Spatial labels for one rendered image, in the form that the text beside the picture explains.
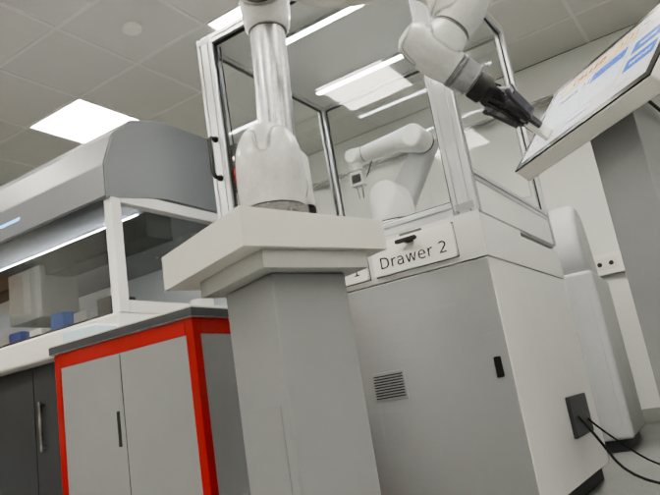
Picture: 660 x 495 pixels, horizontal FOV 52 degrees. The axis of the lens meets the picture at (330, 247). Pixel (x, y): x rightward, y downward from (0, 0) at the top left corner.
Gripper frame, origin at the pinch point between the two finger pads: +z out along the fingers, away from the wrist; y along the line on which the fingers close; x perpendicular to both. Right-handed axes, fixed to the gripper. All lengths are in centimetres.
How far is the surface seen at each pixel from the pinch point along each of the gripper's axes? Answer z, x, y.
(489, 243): 15.3, 11.3, 42.2
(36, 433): -78, 130, 174
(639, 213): 26.0, 15.1, -14.1
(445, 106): -18, -21, 42
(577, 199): 131, -192, 271
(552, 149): 4.7, 5.6, -3.1
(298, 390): -19, 88, 0
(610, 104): 4.1, 5.5, -25.8
